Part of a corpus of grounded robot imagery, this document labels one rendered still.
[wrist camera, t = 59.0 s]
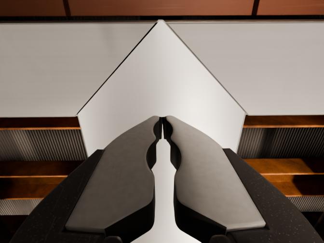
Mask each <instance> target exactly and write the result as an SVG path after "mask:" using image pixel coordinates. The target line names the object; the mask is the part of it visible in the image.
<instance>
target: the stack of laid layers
mask: <svg viewBox="0 0 324 243"><path fill-rule="evenodd" d="M157 21H158V20H26V21H0V23H131V22H157ZM164 21H165V22H166V23H205V22H324V19H221V20H164Z"/></svg>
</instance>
